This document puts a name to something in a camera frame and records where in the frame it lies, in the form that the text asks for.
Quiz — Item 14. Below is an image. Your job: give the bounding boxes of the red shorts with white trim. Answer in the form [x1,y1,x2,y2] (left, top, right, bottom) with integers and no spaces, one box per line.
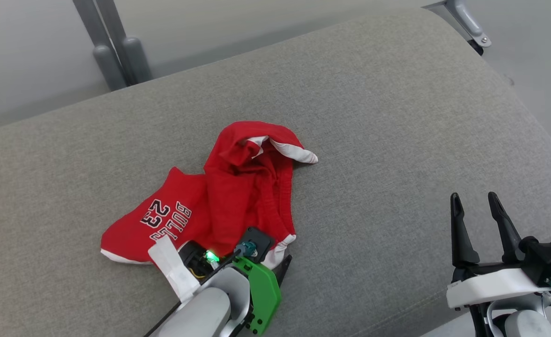
[100,121,319,270]

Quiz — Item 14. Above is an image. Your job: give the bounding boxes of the white fabric strip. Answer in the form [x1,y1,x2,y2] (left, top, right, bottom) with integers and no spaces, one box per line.
[148,235,201,302]

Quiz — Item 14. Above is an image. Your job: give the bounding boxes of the grey partition post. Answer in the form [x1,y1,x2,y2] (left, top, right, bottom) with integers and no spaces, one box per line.
[95,0,153,87]
[423,0,492,50]
[72,0,127,92]

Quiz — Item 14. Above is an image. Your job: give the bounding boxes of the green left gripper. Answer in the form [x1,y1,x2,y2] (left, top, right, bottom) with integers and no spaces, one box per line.
[231,255,293,336]

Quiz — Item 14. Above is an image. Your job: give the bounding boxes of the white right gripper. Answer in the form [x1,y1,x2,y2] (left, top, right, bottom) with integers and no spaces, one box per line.
[446,192,551,309]

